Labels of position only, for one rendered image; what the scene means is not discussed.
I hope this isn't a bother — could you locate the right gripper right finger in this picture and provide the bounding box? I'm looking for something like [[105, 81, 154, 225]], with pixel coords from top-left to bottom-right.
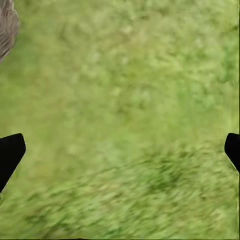
[[224, 132, 240, 173]]

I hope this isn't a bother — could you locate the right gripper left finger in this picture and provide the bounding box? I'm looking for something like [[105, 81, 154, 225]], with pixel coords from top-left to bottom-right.
[[0, 133, 26, 193]]

